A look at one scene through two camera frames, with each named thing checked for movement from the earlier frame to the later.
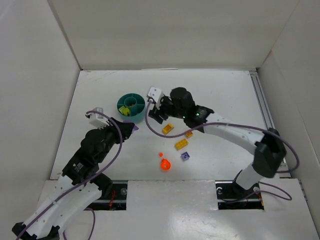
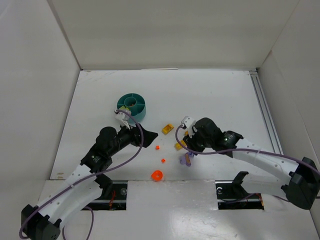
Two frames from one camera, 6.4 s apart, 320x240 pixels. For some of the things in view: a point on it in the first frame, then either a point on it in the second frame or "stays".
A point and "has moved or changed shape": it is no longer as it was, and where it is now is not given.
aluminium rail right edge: (285, 172) stays
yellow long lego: (181, 144) stays
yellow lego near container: (167, 128) stays
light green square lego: (124, 110) stays
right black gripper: (160, 111) -> (191, 144)
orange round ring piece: (165, 165) -> (156, 175)
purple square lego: (185, 156) has moved or changed shape
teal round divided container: (131, 106) stays
